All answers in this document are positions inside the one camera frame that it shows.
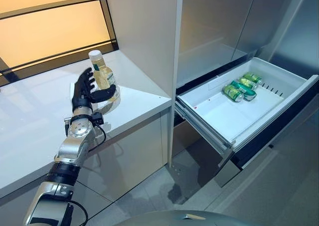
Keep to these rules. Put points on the teal green drink can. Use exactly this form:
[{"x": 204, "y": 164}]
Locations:
[{"x": 245, "y": 91}]

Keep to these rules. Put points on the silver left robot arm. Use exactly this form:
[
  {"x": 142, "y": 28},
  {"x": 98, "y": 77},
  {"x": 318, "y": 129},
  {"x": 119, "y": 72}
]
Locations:
[{"x": 74, "y": 146}]

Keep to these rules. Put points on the white counter cabinet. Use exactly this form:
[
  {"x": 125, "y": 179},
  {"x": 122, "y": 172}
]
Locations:
[{"x": 37, "y": 111}]

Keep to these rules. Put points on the tall white cabinet panel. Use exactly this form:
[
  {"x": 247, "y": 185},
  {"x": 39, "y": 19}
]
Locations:
[{"x": 144, "y": 24}]

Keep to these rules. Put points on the light green drink can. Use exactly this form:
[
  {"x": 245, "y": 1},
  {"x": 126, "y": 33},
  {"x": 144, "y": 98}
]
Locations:
[
  {"x": 246, "y": 81},
  {"x": 231, "y": 92},
  {"x": 251, "y": 76}
]

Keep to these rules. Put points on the yellow drink bottle white cap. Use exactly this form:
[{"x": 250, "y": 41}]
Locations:
[{"x": 101, "y": 73}]

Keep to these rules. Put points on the fridge drawer with white bin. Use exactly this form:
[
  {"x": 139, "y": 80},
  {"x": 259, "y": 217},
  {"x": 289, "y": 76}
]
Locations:
[{"x": 216, "y": 111}]

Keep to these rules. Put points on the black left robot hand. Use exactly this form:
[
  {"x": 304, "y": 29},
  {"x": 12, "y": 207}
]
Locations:
[{"x": 83, "y": 93}]

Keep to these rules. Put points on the black framed lit window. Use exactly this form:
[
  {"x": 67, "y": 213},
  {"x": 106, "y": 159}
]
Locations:
[{"x": 49, "y": 31}]

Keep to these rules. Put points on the silver robot torso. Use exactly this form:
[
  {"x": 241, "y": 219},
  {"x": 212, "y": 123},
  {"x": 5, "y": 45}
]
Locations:
[{"x": 187, "y": 219}]

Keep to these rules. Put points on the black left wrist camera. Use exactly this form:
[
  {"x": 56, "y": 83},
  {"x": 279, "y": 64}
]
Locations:
[{"x": 97, "y": 118}]

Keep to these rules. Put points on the stainless steel fridge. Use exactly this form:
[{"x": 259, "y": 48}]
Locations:
[{"x": 211, "y": 24}]

